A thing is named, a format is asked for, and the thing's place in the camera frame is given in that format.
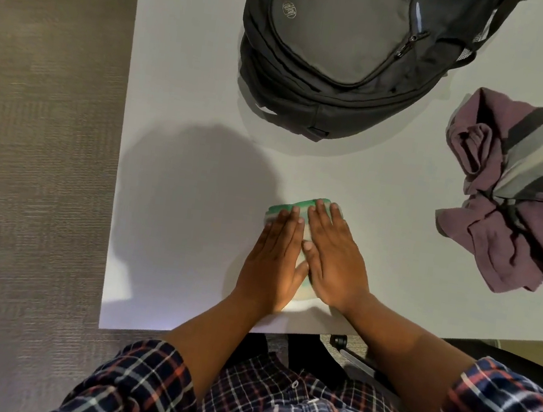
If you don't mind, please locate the person's right hand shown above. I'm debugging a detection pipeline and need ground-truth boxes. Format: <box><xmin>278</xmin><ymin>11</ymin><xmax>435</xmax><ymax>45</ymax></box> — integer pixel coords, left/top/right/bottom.
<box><xmin>294</xmin><ymin>198</ymin><xmax>383</xmax><ymax>316</ymax></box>

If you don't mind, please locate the person's left hand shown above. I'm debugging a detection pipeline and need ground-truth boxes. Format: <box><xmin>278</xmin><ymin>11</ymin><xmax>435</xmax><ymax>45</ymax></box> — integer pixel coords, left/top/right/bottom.
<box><xmin>230</xmin><ymin>199</ymin><xmax>318</xmax><ymax>318</ymax></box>

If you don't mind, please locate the green white striped towel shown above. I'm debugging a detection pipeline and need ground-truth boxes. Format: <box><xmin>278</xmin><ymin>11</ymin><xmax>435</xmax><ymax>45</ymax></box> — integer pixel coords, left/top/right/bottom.
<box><xmin>253</xmin><ymin>191</ymin><xmax>348</xmax><ymax>317</ymax></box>

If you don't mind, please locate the purple striped t-shirt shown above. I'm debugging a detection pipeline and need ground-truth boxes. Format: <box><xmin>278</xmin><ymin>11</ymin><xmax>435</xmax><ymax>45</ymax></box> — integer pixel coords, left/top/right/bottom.
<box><xmin>425</xmin><ymin>83</ymin><xmax>543</xmax><ymax>300</ymax></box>

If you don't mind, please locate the black chair with armrests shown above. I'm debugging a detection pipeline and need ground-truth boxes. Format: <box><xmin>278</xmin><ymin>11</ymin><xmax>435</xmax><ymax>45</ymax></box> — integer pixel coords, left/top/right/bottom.
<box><xmin>225</xmin><ymin>308</ymin><xmax>543</xmax><ymax>412</ymax></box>

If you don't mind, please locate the grey backpack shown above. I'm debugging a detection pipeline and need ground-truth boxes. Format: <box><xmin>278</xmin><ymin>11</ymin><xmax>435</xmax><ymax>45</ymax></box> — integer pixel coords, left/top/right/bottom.
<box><xmin>227</xmin><ymin>0</ymin><xmax>531</xmax><ymax>168</ymax></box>

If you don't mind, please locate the person's right forearm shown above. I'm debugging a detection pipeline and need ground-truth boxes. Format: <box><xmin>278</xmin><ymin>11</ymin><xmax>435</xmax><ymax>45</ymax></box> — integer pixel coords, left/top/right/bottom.
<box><xmin>329</xmin><ymin>290</ymin><xmax>486</xmax><ymax>412</ymax></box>

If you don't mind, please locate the person's left forearm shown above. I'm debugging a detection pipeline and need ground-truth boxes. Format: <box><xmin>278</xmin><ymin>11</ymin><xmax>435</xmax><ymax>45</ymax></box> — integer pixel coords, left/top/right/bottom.
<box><xmin>152</xmin><ymin>279</ymin><xmax>286</xmax><ymax>409</ymax></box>

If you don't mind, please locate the white table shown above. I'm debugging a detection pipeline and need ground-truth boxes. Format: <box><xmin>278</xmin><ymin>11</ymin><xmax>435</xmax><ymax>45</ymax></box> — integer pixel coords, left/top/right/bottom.
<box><xmin>93</xmin><ymin>0</ymin><xmax>543</xmax><ymax>389</ymax></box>

